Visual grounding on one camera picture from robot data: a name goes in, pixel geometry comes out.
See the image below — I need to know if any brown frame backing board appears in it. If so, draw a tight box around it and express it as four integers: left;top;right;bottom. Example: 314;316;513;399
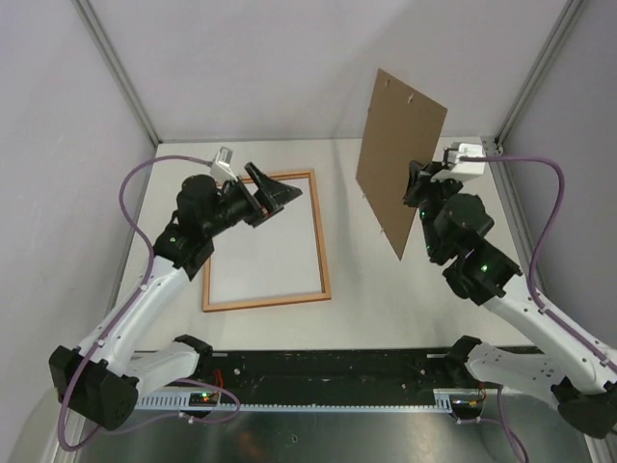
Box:
356;68;447;259

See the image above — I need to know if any grey slotted cable duct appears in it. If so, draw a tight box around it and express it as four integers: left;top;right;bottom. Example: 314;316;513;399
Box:
135;388;453;414

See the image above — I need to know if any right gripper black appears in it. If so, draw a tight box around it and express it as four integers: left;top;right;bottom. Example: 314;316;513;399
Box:
401;161;464;259

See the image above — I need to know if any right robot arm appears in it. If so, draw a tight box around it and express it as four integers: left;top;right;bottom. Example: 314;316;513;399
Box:
403;161;616;439

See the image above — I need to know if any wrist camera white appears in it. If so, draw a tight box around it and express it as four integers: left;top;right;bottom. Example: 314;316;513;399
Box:
210;147;237;185
431;143;486;183

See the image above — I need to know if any aluminium corner post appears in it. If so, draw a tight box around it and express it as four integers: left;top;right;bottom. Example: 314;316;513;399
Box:
494;0;588;147
71;0;161;148

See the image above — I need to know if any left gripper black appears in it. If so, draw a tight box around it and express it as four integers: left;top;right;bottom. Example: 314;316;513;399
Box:
202;163;301;237

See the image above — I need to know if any left aluminium corner post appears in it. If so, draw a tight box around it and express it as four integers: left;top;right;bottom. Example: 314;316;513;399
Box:
71;0;161;148

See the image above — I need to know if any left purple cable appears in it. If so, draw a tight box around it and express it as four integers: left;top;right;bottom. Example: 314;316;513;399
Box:
57;154;242;452

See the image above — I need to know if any right aluminium corner post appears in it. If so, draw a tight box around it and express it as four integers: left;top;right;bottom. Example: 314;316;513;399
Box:
494;0;588;147

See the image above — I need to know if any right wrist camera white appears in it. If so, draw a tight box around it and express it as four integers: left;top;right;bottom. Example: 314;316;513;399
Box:
431;143;486;183

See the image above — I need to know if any orange wooden picture frame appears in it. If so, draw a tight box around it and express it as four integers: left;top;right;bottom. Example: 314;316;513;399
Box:
201;168;333;313

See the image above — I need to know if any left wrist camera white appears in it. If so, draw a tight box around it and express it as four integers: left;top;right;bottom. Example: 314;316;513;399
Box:
210;147;237;185

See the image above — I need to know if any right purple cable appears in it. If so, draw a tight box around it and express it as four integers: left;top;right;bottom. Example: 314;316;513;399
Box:
460;153;617;462

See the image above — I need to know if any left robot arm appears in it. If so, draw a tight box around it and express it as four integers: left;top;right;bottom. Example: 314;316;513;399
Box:
49;162;302;431

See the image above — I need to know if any aluminium right side rail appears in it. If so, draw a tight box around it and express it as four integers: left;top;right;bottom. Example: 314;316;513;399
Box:
490;161;537;272

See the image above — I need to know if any printed photo sheet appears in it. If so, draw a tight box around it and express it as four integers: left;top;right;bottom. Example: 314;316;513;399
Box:
209;177;323;305

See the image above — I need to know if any purple cable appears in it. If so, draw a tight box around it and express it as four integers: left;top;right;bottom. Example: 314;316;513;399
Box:
460;153;617;462
57;154;242;452

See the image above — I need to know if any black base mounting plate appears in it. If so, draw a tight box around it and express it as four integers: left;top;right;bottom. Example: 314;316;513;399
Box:
189;348;482;399

